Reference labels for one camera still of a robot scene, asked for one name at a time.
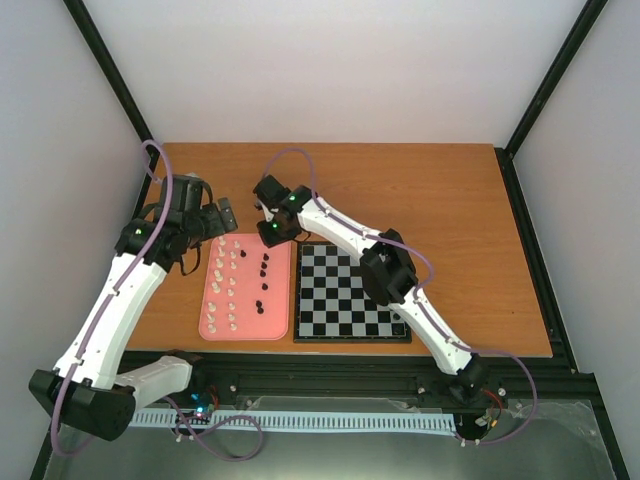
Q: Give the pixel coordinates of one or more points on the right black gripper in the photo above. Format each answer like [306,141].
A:
[271,241]

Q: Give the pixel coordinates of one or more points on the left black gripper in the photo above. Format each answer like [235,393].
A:
[218,227]

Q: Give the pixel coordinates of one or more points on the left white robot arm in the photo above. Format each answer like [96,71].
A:
[84,389]

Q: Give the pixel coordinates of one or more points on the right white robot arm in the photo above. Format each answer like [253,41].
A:
[388,274]

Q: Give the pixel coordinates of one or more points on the pink plastic tray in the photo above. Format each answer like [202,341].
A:
[232,290]

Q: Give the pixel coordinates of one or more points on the black white chessboard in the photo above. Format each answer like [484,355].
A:
[331,305]

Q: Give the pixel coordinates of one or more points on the light blue slotted cable duct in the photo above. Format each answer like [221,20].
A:
[326,422]

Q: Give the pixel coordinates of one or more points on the black aluminium frame rail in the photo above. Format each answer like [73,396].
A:
[414,378]

